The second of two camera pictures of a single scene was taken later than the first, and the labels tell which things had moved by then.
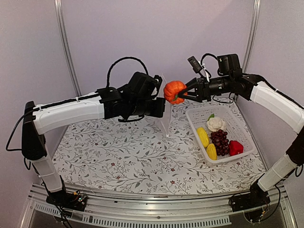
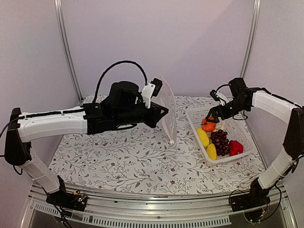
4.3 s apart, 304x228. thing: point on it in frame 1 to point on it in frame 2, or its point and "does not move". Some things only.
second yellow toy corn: x=211 y=152 does not move
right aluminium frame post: x=252 y=35 does not move
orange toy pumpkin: x=171 y=90 to x=208 y=126
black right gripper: x=204 y=91 to x=213 y=110
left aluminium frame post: x=59 y=12 does not move
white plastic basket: x=236 y=129 does not move
